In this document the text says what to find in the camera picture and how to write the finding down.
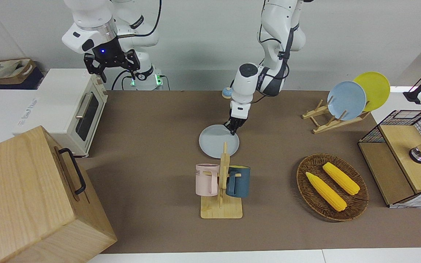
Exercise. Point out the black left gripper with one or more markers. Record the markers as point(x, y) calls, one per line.
point(239, 121)

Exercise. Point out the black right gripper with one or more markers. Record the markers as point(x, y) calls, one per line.
point(108, 51)

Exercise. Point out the gray round plate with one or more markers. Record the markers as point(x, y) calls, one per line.
point(212, 142)

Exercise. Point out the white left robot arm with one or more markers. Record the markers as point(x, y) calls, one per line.
point(280, 22)

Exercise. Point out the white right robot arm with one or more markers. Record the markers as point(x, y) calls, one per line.
point(86, 14)

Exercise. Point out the wooden plate rack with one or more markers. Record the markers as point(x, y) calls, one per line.
point(323, 126)

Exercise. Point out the light blue plate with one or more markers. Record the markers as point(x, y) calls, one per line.
point(346, 100)

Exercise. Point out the yellow plate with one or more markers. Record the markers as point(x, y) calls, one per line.
point(376, 87)

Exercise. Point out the blue bell with wooden base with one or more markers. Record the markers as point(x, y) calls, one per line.
point(227, 92)

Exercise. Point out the dark blue mug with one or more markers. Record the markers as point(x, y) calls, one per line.
point(240, 182)

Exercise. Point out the pink mug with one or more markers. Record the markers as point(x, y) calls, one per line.
point(205, 180)

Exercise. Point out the white toaster oven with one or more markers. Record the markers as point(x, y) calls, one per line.
point(60, 102)

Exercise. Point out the wooden mug stand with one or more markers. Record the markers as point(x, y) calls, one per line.
point(221, 210)

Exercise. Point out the brown table mat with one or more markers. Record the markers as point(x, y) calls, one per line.
point(152, 146)

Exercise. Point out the open cardboard box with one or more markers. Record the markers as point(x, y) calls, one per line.
point(9, 71)

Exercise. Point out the pointed yellow corn cob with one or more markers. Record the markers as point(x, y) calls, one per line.
point(325, 191)

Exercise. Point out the blunt yellow corn cob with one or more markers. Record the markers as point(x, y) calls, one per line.
point(342, 179)

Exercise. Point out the brown wicker basket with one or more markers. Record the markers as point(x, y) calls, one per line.
point(356, 204)

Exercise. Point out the wooden lid board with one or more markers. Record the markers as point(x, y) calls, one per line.
point(404, 146)

